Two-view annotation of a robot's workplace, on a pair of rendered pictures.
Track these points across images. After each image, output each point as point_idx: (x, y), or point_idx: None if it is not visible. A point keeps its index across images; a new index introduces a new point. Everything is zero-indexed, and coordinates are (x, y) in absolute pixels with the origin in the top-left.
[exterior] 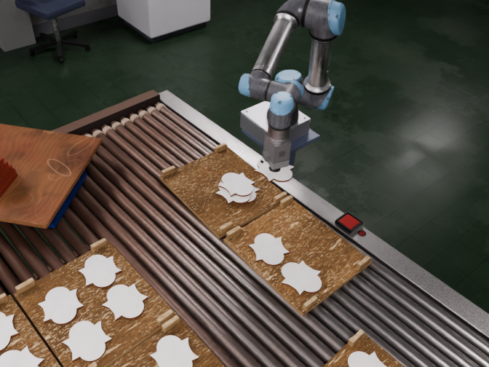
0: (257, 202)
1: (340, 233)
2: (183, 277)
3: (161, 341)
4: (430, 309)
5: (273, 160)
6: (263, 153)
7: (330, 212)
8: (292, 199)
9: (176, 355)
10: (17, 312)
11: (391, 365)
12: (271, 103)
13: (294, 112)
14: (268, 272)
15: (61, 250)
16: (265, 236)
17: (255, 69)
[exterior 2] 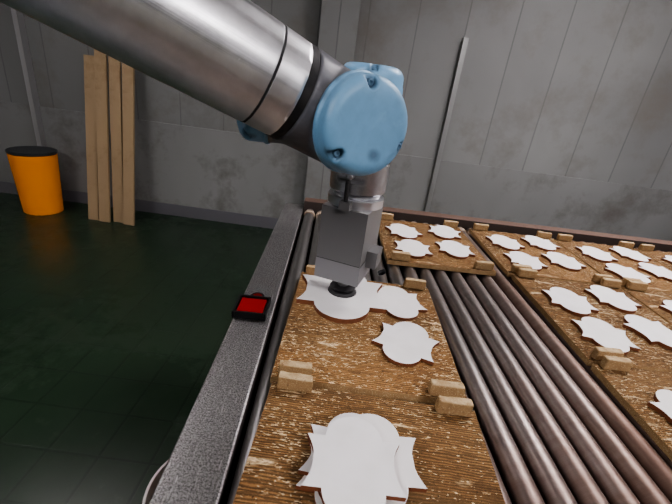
0: (338, 414)
1: (273, 317)
2: (570, 407)
3: (621, 349)
4: (307, 245)
5: (376, 240)
6: (378, 253)
7: (247, 331)
8: (272, 373)
9: (601, 332)
10: None
11: (391, 244)
12: (400, 88)
13: None
14: (432, 327)
15: None
16: (393, 354)
17: (317, 48)
